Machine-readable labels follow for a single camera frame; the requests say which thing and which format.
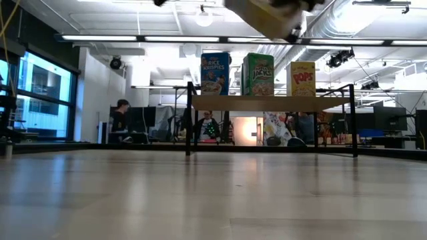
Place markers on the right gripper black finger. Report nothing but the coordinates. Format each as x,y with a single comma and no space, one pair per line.
293,36

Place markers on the yellow Corn Pops cereal box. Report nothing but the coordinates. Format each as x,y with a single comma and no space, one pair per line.
302,80
263,16

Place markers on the green Apple Jacks cereal box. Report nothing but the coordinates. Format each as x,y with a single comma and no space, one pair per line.
258,76

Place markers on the blue Rice Krispies cereal box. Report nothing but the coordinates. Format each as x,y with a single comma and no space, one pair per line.
215,73

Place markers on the black overhead light bar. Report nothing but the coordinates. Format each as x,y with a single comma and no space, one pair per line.
166,39

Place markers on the black ceiling-mounted equipment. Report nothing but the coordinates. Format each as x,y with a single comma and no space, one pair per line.
337,60

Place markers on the black ceiling spot lamp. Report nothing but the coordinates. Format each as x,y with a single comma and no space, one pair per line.
115,63
231,60

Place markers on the black ceiling track fixture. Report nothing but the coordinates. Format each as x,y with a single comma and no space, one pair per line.
380,2

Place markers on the small black ceiling equipment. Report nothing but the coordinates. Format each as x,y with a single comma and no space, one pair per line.
370,86

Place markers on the person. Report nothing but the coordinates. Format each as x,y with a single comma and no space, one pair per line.
118,120
305,128
207,128

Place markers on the colourful floral panel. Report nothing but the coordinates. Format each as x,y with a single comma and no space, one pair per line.
275,128

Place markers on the blue seat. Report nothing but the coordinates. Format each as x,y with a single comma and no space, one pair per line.
370,133

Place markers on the large window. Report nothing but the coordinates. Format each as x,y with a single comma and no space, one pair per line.
43,76

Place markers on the dark cabinet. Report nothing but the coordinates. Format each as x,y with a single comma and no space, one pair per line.
422,130

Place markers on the small white cylinder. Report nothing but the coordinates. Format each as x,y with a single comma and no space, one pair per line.
8,150

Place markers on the silver ventilation duct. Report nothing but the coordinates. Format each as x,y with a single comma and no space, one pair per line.
333,23

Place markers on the wooden shelf with black frame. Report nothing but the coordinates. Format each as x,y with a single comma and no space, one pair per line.
267,103

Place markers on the black table edge frame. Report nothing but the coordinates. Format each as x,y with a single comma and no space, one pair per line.
150,146

